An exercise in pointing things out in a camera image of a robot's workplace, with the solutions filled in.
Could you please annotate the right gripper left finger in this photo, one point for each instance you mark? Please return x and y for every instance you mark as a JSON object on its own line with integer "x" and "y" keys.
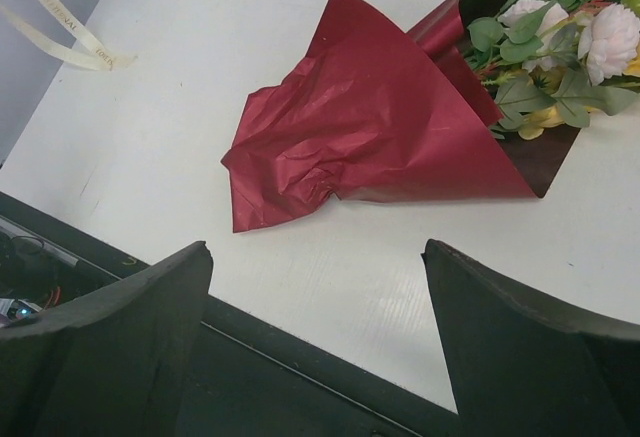
{"x": 112, "y": 362}

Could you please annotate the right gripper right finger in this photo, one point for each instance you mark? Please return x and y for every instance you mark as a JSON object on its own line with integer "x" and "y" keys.
{"x": 524, "y": 363}

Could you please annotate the red wrapping paper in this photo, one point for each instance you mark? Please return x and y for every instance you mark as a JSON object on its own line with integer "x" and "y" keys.
{"x": 375, "y": 113}

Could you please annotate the artificial flower bouquet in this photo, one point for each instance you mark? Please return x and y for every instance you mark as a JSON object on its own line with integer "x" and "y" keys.
{"x": 548, "y": 63}

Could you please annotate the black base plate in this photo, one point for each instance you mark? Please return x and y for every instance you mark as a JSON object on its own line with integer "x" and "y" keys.
{"x": 246, "y": 377}

